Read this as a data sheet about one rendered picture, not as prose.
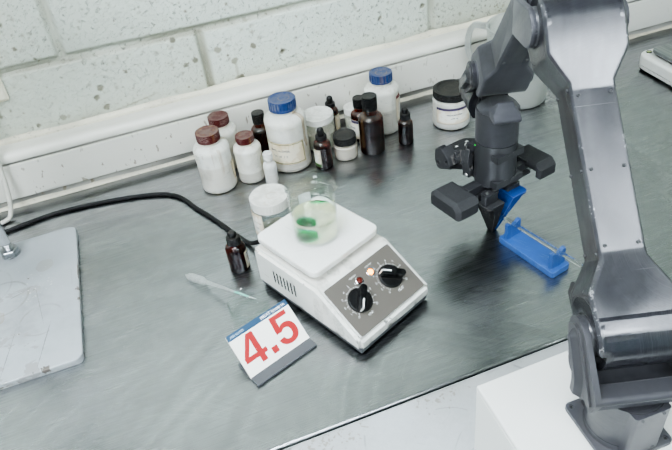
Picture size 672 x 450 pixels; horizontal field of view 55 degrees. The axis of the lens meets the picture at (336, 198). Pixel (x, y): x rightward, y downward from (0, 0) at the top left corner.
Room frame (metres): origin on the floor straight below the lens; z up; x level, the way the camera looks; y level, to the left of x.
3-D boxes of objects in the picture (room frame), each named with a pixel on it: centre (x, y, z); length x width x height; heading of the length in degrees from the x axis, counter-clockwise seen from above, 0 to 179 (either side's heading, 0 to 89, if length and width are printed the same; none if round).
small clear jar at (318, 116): (1.02, 0.01, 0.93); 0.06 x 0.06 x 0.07
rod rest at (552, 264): (0.66, -0.26, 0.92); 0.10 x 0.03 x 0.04; 29
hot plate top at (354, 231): (0.67, 0.03, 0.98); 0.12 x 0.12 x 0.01; 40
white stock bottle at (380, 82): (1.06, -0.11, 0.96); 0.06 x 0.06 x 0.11
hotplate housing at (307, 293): (0.65, 0.01, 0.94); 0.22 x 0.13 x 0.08; 40
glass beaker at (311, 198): (0.66, 0.03, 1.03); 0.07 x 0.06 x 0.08; 63
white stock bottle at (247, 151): (0.95, 0.14, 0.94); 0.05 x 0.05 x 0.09
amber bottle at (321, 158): (0.95, 0.01, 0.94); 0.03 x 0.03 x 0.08
